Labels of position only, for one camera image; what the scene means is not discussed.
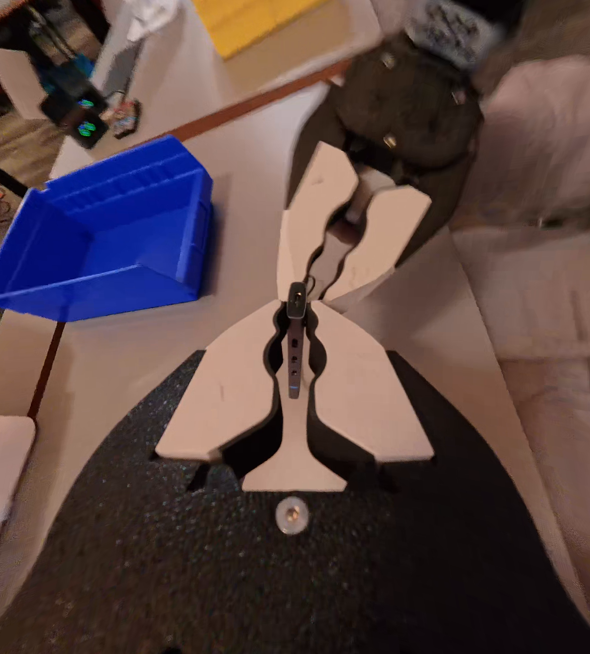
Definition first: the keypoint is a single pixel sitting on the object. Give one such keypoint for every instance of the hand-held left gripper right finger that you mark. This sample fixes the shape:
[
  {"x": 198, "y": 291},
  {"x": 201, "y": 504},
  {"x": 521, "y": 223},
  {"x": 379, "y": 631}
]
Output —
[{"x": 366, "y": 398}]

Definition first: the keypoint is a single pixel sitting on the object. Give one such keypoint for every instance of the grey usb hub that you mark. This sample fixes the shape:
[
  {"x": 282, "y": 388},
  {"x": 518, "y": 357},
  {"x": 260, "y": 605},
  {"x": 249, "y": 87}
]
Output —
[{"x": 296, "y": 337}]

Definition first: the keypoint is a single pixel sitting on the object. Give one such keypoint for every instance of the white plastic bag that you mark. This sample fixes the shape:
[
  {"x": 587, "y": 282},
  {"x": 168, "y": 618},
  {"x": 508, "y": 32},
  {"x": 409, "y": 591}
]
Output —
[{"x": 154, "y": 18}]

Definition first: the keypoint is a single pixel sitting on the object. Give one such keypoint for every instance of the person's right forearm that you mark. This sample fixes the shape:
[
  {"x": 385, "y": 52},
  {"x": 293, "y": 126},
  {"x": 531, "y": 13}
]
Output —
[{"x": 555, "y": 143}]

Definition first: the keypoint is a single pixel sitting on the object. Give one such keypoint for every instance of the small colourful packet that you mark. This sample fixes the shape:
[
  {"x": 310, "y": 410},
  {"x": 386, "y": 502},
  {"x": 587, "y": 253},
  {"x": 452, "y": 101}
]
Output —
[{"x": 127, "y": 118}]

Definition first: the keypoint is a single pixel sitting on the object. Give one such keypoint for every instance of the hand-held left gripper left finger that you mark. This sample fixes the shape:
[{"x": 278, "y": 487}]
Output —
[{"x": 223, "y": 398}]

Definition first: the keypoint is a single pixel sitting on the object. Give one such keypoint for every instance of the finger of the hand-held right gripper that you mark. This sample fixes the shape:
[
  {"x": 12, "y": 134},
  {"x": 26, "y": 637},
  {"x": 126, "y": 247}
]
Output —
[
  {"x": 315, "y": 199},
  {"x": 387, "y": 230}
]

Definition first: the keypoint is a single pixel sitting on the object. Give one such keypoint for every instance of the black device with green lights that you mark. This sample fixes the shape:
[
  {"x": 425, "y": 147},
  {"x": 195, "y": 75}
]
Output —
[{"x": 77, "y": 120}]

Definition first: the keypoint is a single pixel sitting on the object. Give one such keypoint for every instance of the white panel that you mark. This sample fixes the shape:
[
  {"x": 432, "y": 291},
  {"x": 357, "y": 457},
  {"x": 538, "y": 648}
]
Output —
[{"x": 16, "y": 81}]

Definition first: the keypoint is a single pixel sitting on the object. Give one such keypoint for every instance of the yellow foam sheet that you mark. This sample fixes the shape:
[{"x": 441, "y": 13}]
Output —
[{"x": 259, "y": 20}]

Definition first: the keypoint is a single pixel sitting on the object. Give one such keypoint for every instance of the blue plastic bin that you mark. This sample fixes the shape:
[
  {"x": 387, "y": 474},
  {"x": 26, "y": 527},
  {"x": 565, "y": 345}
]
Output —
[{"x": 121, "y": 240}]

